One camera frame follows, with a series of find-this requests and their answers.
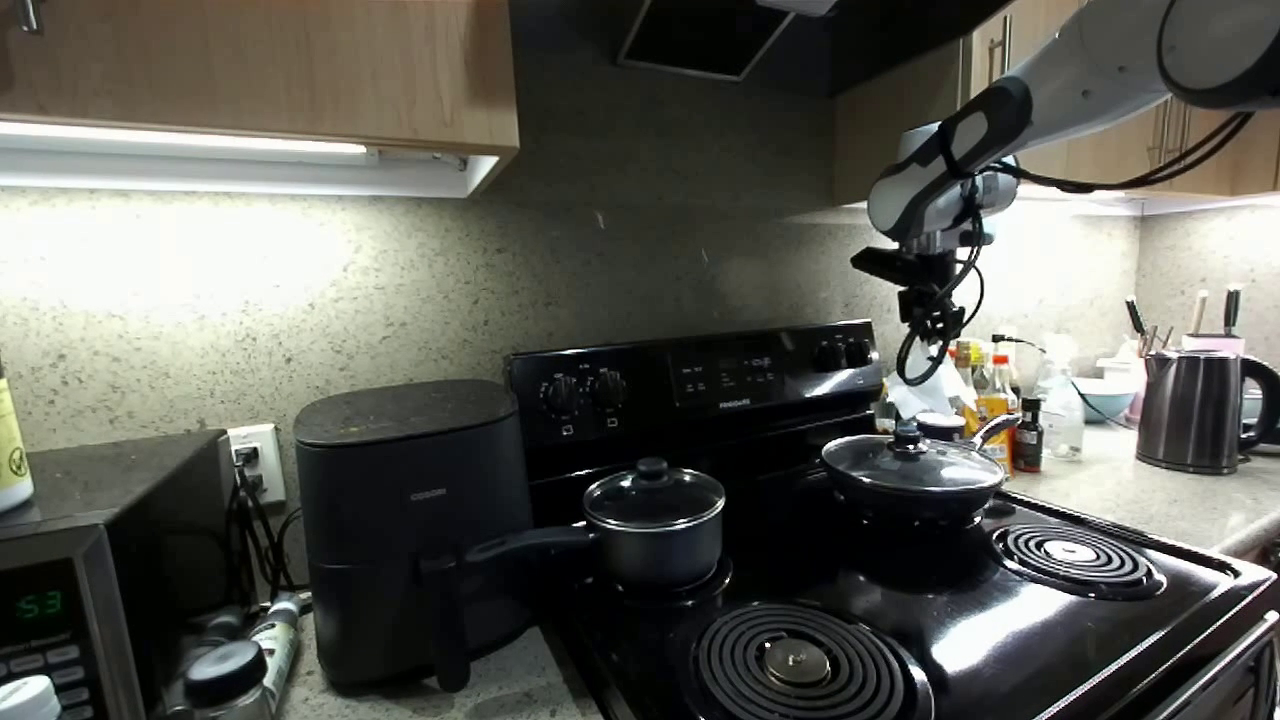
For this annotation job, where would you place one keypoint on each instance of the black air fryer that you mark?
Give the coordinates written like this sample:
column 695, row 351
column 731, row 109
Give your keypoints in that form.
column 402, row 504

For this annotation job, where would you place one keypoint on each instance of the black kettle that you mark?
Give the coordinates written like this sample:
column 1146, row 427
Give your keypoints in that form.
column 1260, row 367

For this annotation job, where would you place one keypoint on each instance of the yellow green label canister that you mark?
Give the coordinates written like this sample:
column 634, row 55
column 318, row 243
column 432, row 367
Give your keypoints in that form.
column 14, row 455

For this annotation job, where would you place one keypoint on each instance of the under cabinet light strip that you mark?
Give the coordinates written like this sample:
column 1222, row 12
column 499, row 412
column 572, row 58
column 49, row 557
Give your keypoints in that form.
column 201, row 142
column 1146, row 201

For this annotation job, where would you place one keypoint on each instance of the small dark bottle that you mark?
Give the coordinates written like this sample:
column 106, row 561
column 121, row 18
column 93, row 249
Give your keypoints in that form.
column 1025, row 445

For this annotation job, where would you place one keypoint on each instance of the dark steel utensil holder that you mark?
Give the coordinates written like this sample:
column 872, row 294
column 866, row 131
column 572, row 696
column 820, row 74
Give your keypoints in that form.
column 1186, row 412

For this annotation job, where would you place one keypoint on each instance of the small black saucepan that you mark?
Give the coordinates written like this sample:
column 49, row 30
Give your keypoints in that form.
column 652, row 553

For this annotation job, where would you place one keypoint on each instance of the large coil burner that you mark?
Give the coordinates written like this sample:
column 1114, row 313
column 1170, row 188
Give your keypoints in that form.
column 745, row 667

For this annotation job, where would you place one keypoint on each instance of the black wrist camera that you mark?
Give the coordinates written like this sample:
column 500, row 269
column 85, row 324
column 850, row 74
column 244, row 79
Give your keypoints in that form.
column 880, row 264

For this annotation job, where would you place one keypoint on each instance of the white wall power outlet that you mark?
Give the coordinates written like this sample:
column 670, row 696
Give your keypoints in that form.
column 272, row 441

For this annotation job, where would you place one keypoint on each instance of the small glass saucepan lid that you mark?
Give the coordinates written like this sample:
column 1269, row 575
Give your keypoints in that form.
column 652, row 501

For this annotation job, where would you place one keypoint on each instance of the black steel microwave oven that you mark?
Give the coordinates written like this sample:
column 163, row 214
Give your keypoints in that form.
column 121, row 504

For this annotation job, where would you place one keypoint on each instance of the large black pot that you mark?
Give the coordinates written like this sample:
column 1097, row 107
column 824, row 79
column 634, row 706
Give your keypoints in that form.
column 922, row 522

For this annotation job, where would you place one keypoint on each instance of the wooden wall cabinet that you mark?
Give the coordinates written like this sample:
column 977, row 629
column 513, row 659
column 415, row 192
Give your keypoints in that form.
column 853, row 123
column 266, row 66

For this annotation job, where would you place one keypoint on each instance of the large glass pot lid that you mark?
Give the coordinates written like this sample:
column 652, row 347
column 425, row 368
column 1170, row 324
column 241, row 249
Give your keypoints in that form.
column 913, row 464

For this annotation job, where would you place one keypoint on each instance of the teal bowl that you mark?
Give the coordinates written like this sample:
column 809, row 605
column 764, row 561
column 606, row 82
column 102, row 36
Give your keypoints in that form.
column 1105, row 400

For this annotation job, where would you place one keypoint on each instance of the black electric stove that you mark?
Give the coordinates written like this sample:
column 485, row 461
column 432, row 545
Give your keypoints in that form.
column 745, row 382

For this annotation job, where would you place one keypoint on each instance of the small coil burner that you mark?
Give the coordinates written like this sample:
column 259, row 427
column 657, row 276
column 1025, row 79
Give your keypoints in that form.
column 1025, row 545

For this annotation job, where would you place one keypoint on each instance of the small silvery bottle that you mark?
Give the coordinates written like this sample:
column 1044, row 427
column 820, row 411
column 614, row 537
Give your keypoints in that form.
column 283, row 646

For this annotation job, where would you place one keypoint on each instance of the translucent spray bottle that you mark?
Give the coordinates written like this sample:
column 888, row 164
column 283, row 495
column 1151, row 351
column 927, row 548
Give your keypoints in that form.
column 1061, row 420

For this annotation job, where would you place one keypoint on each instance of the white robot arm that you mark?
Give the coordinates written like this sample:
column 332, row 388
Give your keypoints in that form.
column 1105, row 61

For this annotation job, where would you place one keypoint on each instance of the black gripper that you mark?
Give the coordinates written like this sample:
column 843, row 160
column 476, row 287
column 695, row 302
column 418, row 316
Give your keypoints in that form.
column 940, row 276

